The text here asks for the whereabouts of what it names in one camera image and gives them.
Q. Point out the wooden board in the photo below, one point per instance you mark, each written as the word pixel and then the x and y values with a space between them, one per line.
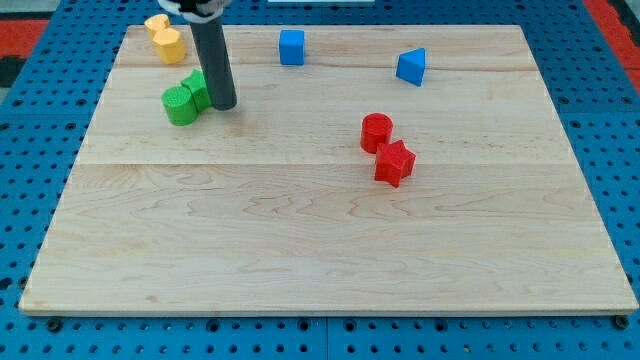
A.
pixel 272 209

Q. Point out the yellow hexagon block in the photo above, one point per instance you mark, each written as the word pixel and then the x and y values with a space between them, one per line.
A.
pixel 169 46

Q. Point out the red cylinder block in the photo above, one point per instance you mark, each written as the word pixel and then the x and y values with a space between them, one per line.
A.
pixel 376 128

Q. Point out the red star block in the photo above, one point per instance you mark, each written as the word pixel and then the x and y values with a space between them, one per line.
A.
pixel 394 161

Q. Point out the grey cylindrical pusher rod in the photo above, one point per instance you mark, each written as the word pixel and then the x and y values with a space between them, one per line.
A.
pixel 210 44

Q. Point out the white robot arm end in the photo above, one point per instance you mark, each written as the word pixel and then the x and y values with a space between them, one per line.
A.
pixel 195 11

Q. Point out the yellow heart block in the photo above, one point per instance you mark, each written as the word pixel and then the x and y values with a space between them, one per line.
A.
pixel 156 23

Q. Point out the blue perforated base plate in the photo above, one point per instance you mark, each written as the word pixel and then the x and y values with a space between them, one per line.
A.
pixel 48 109

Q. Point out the blue cube block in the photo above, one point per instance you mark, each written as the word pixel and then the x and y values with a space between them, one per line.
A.
pixel 292 47

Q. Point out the blue triangle block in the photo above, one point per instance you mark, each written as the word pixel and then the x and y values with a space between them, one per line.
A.
pixel 411 66

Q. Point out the green cylinder block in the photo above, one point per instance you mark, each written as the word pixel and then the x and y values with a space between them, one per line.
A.
pixel 179 106

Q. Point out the green star block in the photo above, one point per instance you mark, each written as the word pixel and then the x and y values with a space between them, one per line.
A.
pixel 197 86

